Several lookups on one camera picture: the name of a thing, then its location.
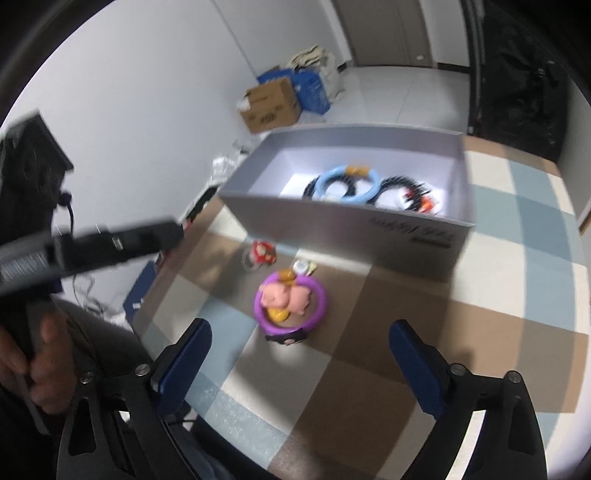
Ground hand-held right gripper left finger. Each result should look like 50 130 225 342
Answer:
55 318 213 480

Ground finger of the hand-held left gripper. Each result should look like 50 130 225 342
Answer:
51 216 185 278

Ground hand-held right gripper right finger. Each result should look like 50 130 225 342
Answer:
389 319 546 480

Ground grey cardboard box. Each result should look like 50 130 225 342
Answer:
218 127 476 282

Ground black spiral hair tie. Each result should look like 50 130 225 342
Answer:
376 175 428 213
302 171 356 202

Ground blue hair ring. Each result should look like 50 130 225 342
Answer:
314 164 382 203

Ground person's left hand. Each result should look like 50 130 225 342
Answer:
0 310 78 414

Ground checkered tablecloth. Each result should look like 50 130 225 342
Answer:
134 136 583 480

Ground person's grey trousers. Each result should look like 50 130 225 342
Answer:
46 298 158 416

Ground crinkled silver plastic bag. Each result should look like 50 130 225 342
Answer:
211 154 247 183

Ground red cartoon hair clip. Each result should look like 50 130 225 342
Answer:
242 239 278 272

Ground brown cardboard box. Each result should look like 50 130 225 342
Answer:
238 78 303 134

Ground blue cardboard box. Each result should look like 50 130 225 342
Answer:
256 68 332 114

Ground white tote bag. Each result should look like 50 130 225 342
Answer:
286 45 345 100

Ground black backpack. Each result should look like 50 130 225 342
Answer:
480 0 571 162

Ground grey door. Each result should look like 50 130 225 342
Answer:
335 0 432 68

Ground black cable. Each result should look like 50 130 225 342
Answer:
55 191 100 319

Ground dark hair tie with charm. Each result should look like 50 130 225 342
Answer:
264 327 315 347

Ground black metal frame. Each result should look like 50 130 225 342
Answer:
462 0 486 136

